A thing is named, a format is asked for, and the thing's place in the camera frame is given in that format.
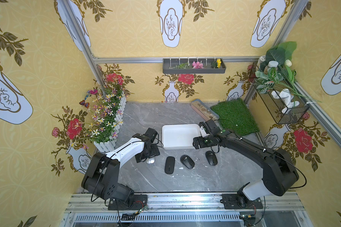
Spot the white storage box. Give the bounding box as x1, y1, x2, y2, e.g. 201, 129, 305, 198
161, 124, 201, 150

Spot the grey wall shelf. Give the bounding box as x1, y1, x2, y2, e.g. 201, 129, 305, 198
163, 57, 226, 74

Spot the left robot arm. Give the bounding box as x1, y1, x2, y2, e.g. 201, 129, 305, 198
81, 128, 160, 206

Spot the green artificial grass mat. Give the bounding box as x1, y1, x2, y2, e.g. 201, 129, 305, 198
211, 99, 260, 136

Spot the white figurine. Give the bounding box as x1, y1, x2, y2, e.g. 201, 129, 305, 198
271, 89, 300, 114

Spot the flower planter white fence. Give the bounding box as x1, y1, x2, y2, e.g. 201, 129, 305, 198
84, 84, 125, 153

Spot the black wire basket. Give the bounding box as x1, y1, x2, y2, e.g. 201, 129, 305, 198
251, 62, 311, 125

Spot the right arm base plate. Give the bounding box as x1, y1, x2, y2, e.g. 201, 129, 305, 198
220, 194, 264, 210

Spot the black computer mouse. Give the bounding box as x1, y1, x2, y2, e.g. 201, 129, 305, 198
164, 156, 175, 175

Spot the green artificial plant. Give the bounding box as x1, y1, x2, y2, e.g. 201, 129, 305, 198
253, 41, 317, 102

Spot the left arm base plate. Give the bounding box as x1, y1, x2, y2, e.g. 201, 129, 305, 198
108, 194, 148, 211

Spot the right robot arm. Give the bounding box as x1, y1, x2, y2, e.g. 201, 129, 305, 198
193, 130, 299, 203

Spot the silver computer mouse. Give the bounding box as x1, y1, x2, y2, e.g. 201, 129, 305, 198
146, 157, 155, 164

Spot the pink tray with pebbles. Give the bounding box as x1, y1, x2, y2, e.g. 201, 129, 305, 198
190, 99, 219, 121

